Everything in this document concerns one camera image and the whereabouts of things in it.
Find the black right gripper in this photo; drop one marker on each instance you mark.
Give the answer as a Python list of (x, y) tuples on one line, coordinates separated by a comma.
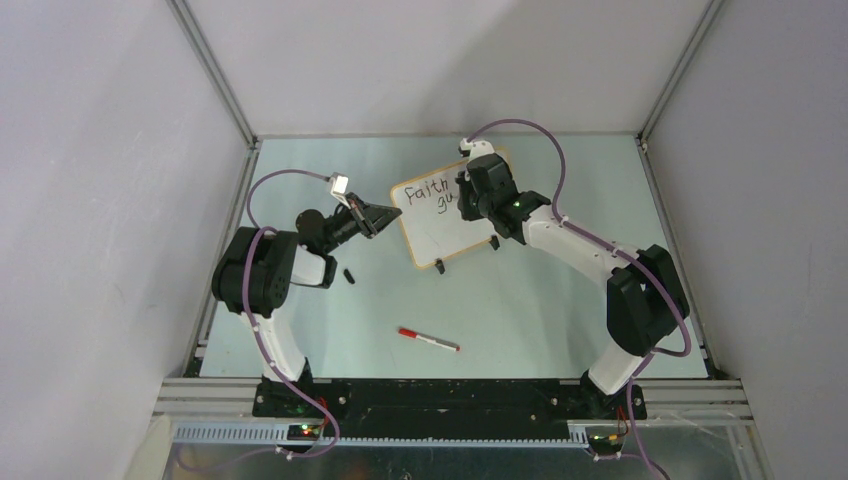
[(466, 185)]

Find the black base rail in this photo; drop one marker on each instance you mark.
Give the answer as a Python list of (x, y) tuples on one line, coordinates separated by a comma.
[(464, 410)]

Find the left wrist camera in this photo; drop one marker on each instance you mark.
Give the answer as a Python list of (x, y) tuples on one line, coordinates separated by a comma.
[(338, 184)]

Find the white whiteboard yellow frame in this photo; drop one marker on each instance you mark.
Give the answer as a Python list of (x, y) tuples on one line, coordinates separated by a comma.
[(431, 221)]

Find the red whiteboard marker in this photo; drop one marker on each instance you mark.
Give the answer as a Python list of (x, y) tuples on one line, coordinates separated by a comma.
[(429, 339)]

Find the black marker cap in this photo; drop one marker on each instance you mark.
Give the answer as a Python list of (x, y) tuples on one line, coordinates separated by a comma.
[(349, 276)]

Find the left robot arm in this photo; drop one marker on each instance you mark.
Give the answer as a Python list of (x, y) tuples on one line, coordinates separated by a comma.
[(260, 265)]

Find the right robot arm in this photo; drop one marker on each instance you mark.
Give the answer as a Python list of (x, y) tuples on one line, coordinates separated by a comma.
[(645, 301)]

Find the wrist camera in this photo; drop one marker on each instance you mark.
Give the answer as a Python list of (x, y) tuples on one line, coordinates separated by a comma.
[(338, 184), (469, 150)]

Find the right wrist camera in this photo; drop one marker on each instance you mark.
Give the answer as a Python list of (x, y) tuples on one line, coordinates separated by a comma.
[(469, 150)]

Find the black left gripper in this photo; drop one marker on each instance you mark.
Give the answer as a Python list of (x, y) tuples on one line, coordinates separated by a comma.
[(368, 218)]

